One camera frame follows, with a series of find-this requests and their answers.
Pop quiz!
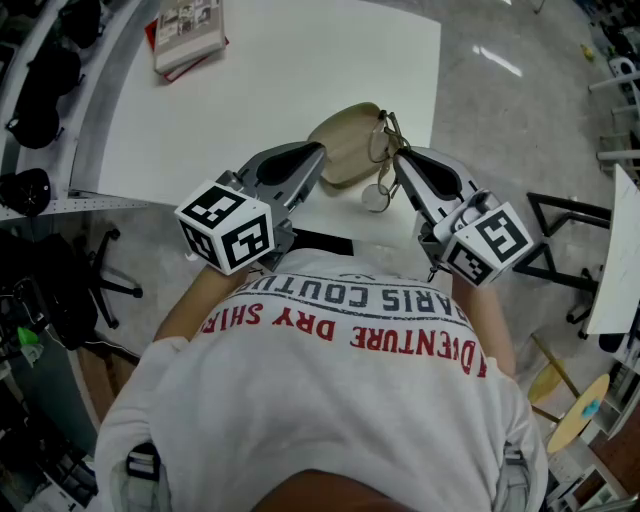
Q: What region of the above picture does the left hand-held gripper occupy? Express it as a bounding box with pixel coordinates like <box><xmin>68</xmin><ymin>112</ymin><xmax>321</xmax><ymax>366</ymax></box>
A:
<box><xmin>173</xmin><ymin>140</ymin><xmax>329</xmax><ymax>276</ymax></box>

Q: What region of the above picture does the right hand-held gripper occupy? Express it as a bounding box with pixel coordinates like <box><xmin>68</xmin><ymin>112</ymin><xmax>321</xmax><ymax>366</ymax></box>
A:
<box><xmin>393</xmin><ymin>146</ymin><xmax>534</xmax><ymax>287</ymax></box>

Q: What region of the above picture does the beige glasses case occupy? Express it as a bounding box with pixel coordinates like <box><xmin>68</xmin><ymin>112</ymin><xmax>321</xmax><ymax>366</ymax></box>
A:
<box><xmin>306</xmin><ymin>101</ymin><xmax>396</xmax><ymax>190</ymax></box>

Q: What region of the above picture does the person's left forearm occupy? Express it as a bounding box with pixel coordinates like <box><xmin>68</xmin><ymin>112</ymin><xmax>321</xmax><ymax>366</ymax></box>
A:
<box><xmin>152</xmin><ymin>259</ymin><xmax>251</xmax><ymax>344</ymax></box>

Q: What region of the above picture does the person's right forearm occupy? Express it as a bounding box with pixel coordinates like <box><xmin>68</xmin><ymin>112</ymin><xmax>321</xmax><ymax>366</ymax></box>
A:
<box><xmin>449</xmin><ymin>277</ymin><xmax>516</xmax><ymax>381</ymax></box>

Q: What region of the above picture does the white metal shelf rack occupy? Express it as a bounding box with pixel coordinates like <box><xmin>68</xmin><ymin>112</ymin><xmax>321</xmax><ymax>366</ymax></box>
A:
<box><xmin>0</xmin><ymin>0</ymin><xmax>151</xmax><ymax>224</ymax></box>

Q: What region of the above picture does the person in white t-shirt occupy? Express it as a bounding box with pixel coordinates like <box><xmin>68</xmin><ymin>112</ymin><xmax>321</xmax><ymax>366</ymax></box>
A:
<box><xmin>93</xmin><ymin>247</ymin><xmax>549</xmax><ymax>512</ymax></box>

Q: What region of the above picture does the black office chair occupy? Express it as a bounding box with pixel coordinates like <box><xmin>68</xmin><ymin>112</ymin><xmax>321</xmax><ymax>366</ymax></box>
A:
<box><xmin>0</xmin><ymin>227</ymin><xmax>145</xmax><ymax>351</ymax></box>

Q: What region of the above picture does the round wooden table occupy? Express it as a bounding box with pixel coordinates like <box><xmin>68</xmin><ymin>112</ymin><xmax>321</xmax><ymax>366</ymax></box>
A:
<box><xmin>547</xmin><ymin>372</ymin><xmax>612</xmax><ymax>455</ymax></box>

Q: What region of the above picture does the cardboard box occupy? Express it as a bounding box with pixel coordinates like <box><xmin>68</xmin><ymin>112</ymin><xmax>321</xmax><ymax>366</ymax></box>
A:
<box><xmin>77</xmin><ymin>344</ymin><xmax>141</xmax><ymax>426</ymax></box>

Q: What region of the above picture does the green plastic bag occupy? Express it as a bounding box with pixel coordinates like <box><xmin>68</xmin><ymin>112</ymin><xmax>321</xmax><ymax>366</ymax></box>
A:
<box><xmin>17</xmin><ymin>325</ymin><xmax>42</xmax><ymax>366</ymax></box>

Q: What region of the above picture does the person's neck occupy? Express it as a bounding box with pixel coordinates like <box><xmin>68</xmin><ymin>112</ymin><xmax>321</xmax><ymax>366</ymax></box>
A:
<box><xmin>252</xmin><ymin>468</ymin><xmax>501</xmax><ymax>512</ymax></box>

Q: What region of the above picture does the round table cable grommet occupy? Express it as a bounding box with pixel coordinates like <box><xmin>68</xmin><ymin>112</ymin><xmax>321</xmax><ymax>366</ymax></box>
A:
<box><xmin>361</xmin><ymin>182</ymin><xmax>392</xmax><ymax>214</ymax></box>

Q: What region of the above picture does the white table with black frame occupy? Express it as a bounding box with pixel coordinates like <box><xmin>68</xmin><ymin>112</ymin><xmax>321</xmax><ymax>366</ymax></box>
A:
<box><xmin>512</xmin><ymin>163</ymin><xmax>640</xmax><ymax>341</ymax></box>

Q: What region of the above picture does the grey shoulder strap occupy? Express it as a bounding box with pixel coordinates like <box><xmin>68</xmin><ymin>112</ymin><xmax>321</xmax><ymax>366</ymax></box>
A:
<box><xmin>124</xmin><ymin>442</ymin><xmax>164</xmax><ymax>512</ymax></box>
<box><xmin>502</xmin><ymin>442</ymin><xmax>531</xmax><ymax>512</ymax></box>

